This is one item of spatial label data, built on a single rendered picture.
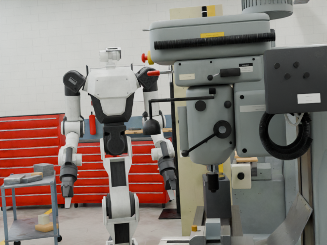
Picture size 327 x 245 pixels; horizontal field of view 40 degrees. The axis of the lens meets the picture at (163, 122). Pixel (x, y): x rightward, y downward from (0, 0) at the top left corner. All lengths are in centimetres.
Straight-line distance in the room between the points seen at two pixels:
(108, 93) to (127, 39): 872
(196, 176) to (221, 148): 188
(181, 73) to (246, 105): 28
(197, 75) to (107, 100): 88
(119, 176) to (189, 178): 119
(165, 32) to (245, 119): 45
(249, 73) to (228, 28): 19
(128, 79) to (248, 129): 97
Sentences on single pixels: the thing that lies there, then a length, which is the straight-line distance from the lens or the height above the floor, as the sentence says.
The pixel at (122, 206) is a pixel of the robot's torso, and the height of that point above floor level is 101.
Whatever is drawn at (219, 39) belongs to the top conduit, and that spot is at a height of 179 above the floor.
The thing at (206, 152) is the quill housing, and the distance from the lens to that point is 177.
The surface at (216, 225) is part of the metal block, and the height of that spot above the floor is 112.
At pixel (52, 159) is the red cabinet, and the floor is 77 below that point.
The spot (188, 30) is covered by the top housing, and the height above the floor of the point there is 184.
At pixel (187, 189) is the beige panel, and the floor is 84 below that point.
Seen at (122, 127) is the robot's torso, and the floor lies 144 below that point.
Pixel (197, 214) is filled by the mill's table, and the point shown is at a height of 99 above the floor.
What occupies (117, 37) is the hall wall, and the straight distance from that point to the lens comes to 1124.
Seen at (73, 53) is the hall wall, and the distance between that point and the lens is 1152.
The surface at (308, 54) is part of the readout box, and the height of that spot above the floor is 170.
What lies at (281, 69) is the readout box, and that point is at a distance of 149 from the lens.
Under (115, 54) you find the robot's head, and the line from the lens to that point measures 256.
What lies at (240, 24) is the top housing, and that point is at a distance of 174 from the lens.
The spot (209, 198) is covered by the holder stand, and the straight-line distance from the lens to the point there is 222.
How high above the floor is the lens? 158
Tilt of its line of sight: 3 degrees down
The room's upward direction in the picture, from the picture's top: 3 degrees counter-clockwise
